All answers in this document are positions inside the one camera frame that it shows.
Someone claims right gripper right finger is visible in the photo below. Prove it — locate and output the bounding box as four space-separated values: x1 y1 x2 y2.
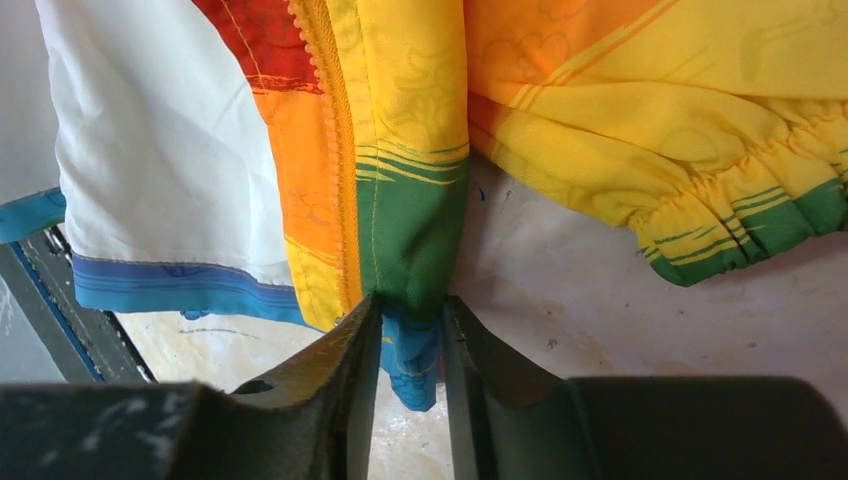
444 297 847 479

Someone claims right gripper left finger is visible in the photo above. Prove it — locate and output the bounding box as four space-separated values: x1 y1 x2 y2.
1 296 381 479

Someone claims rainbow striped jacket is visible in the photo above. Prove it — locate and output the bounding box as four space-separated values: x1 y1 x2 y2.
1 1 847 411

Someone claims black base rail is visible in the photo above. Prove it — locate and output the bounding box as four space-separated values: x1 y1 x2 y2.
1 226 157 383

